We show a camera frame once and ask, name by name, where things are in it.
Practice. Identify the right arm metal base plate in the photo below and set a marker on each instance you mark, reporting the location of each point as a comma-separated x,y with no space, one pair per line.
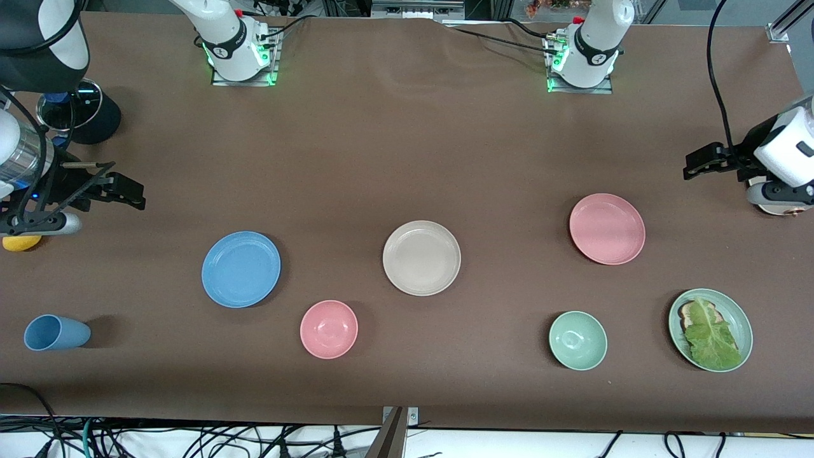
270,73

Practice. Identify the beige toaster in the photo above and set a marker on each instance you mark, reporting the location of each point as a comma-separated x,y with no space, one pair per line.
779,208

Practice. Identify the black pot with glass lid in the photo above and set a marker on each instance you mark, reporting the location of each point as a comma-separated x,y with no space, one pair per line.
102,121

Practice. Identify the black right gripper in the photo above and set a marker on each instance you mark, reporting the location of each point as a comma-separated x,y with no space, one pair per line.
65,183

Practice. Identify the beige plate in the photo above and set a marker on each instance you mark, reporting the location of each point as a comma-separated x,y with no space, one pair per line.
421,257

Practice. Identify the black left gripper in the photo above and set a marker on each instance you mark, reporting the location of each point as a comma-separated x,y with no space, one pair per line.
745,152

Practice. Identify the green lettuce leaf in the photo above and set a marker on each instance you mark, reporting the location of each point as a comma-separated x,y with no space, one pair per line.
712,337

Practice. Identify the green plate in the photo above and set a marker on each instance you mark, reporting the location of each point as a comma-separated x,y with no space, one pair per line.
744,331

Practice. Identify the metal table bracket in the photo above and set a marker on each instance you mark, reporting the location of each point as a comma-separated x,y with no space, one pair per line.
413,416

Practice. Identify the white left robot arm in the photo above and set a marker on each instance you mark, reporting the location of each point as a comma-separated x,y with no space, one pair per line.
598,38

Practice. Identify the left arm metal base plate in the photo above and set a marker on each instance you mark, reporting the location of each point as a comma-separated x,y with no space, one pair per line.
604,88

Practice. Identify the green bowl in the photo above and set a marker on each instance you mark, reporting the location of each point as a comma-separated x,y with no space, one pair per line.
577,340

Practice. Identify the aluminium frame profile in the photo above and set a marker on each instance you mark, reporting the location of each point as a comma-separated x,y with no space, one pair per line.
785,22

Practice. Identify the yellow lemon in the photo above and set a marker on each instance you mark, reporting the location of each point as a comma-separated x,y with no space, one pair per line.
22,243

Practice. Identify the blue cup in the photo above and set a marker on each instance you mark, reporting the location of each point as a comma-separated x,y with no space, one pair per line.
57,333

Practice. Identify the pink bowl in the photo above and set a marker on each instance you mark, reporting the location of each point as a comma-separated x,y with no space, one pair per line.
329,329

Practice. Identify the toasted bread slice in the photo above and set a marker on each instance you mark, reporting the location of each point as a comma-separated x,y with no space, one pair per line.
687,312

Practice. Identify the grey power strip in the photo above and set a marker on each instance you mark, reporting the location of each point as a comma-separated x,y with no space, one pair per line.
416,9

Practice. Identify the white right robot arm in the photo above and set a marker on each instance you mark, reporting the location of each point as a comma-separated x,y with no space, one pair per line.
222,32

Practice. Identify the blue plate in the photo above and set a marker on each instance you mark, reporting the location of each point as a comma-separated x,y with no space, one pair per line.
240,270

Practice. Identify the pink plate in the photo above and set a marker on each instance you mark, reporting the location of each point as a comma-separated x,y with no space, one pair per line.
607,229

